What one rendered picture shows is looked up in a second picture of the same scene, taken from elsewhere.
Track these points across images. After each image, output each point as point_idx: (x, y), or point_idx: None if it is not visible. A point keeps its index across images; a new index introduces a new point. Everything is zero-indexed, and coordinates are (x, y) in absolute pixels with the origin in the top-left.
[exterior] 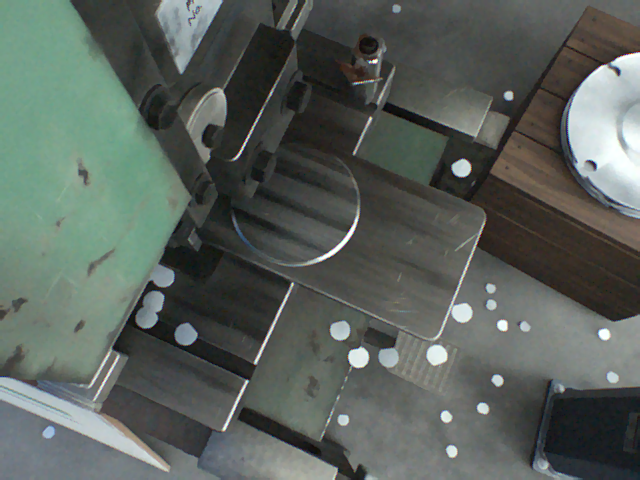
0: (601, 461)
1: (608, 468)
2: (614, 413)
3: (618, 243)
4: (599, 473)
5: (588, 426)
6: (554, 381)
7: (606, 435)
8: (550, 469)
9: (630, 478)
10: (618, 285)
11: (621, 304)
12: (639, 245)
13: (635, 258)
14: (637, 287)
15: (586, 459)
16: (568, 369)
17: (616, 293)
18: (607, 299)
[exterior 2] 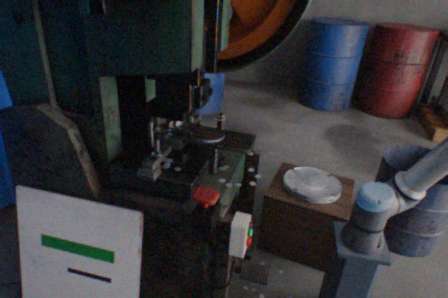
0: (330, 278)
1: (332, 277)
2: (329, 261)
3: (312, 210)
4: (332, 288)
5: (325, 281)
6: (315, 295)
7: (329, 270)
8: None
9: (337, 267)
10: (322, 240)
11: (328, 255)
12: (318, 209)
13: (319, 216)
14: (327, 236)
15: (327, 288)
16: (319, 292)
17: (324, 247)
18: (323, 255)
